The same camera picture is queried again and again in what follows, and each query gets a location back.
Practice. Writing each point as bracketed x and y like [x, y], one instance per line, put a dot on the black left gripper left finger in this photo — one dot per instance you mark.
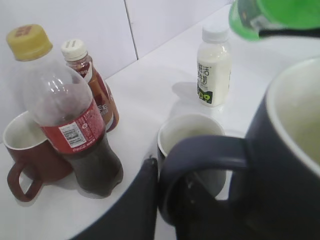
[133, 216]

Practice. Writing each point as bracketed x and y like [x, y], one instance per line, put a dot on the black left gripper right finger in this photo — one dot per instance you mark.
[197, 216]

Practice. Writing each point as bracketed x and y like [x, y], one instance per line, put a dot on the dark gray ceramic mug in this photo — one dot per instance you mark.
[272, 187]

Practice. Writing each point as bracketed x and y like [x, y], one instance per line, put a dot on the green sprite bottle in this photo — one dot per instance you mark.
[255, 20]

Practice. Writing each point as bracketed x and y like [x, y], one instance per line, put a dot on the black ceramic mug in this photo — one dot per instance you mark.
[185, 126]

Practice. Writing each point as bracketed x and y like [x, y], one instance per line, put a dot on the red-brown ceramic mug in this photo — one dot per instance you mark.
[36, 162]

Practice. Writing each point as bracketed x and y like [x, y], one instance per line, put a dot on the cola bottle yellow cap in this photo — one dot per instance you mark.
[61, 102]

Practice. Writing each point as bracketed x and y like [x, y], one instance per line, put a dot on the white milk bottle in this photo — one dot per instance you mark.
[214, 64]

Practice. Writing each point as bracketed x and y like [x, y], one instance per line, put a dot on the brown coffee drink bottle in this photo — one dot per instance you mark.
[77, 57]

